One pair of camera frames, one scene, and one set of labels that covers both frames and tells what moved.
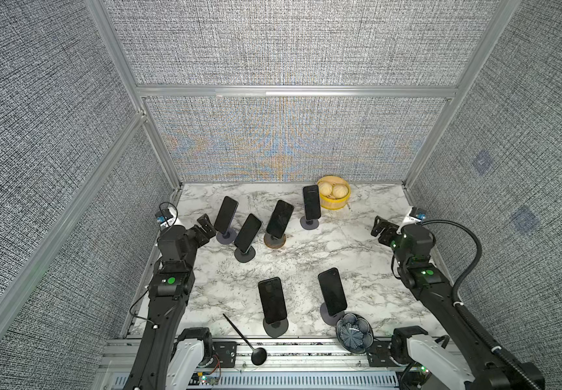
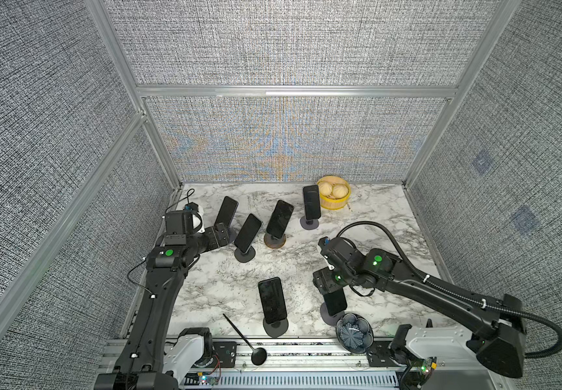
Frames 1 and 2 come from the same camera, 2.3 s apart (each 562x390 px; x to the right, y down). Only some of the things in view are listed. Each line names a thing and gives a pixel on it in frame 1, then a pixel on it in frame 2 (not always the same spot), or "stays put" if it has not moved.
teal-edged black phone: (248, 232) stays put
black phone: (273, 300) stays put
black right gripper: (391, 231) to (326, 275)
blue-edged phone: (226, 214) stays put
